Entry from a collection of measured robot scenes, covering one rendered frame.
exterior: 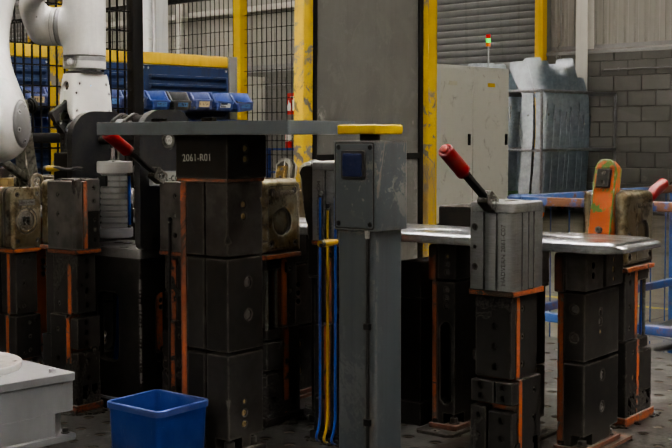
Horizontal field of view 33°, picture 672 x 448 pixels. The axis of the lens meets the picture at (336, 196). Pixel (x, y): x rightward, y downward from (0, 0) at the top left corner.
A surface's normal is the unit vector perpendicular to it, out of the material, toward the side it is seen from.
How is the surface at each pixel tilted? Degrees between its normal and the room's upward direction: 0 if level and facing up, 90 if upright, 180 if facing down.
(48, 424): 90
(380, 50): 90
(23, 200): 90
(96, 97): 91
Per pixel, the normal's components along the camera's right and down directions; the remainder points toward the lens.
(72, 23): -0.24, 0.06
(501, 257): -0.61, 0.04
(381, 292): 0.79, 0.03
